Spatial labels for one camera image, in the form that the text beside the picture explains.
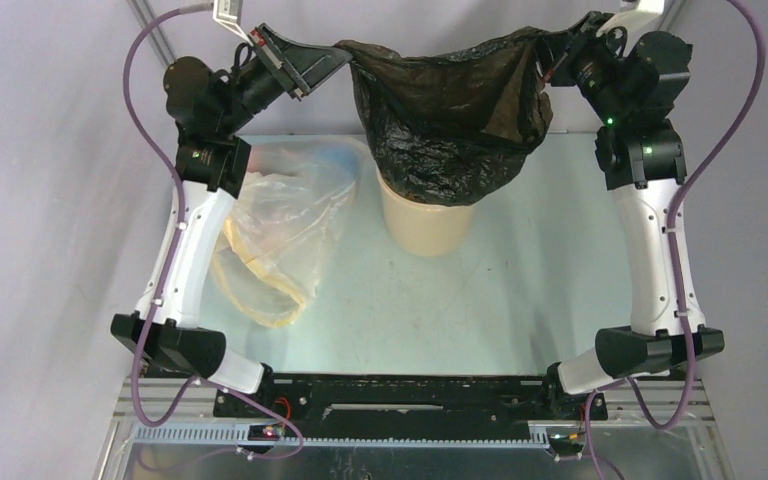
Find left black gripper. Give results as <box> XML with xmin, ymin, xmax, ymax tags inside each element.
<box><xmin>216</xmin><ymin>24</ymin><xmax>352</xmax><ymax>136</ymax></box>

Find clear plastic bag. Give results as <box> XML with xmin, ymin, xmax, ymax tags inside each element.
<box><xmin>210</xmin><ymin>137</ymin><xmax>372</xmax><ymax>328</ymax></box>

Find black trash bag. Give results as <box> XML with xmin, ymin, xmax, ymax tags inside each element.
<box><xmin>336</xmin><ymin>27</ymin><xmax>553</xmax><ymax>207</ymax></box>

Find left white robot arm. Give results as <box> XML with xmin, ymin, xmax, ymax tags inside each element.
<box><xmin>111</xmin><ymin>24</ymin><xmax>352</xmax><ymax>417</ymax></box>

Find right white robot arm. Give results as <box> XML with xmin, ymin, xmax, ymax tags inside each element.
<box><xmin>538</xmin><ymin>5</ymin><xmax>725</xmax><ymax>418</ymax></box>

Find beige plastic trash bin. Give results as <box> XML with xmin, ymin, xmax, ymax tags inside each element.
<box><xmin>376</xmin><ymin>170</ymin><xmax>477</xmax><ymax>257</ymax></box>

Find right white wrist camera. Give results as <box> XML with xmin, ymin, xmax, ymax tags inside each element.
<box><xmin>596</xmin><ymin>0</ymin><xmax>666</xmax><ymax>37</ymax></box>

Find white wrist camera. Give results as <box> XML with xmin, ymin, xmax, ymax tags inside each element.
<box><xmin>596</xmin><ymin>0</ymin><xmax>666</xmax><ymax>37</ymax></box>
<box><xmin>212</xmin><ymin>0</ymin><xmax>250</xmax><ymax>42</ymax></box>

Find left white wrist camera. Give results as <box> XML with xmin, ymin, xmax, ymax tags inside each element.
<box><xmin>212</xmin><ymin>0</ymin><xmax>250</xmax><ymax>42</ymax></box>

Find right aluminium frame post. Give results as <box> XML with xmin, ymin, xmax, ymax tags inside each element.
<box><xmin>656</xmin><ymin>0</ymin><xmax>688</xmax><ymax>31</ymax></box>

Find aluminium frame post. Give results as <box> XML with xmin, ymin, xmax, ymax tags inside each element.
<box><xmin>126</xmin><ymin>0</ymin><xmax>176</xmax><ymax>68</ymax></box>
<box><xmin>656</xmin><ymin>0</ymin><xmax>688</xmax><ymax>31</ymax></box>

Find left aluminium frame post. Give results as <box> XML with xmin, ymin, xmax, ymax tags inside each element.
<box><xmin>126</xmin><ymin>0</ymin><xmax>176</xmax><ymax>68</ymax></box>

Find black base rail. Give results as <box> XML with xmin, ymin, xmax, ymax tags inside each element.
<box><xmin>214</xmin><ymin>372</ymin><xmax>607</xmax><ymax>444</ymax></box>

